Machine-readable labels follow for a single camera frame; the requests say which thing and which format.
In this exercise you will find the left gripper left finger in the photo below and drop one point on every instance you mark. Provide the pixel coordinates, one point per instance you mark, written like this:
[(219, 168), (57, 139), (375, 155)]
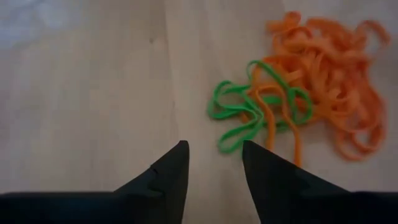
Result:
[(155, 193)]

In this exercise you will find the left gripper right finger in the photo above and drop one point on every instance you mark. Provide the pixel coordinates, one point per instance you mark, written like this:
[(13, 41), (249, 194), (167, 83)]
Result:
[(280, 193)]

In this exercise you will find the green rubber band bunch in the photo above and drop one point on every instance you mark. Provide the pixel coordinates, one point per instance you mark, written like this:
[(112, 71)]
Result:
[(230, 109)]

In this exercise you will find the orange rubber band bunch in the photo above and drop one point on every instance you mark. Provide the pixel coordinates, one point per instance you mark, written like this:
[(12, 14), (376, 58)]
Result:
[(326, 77)]

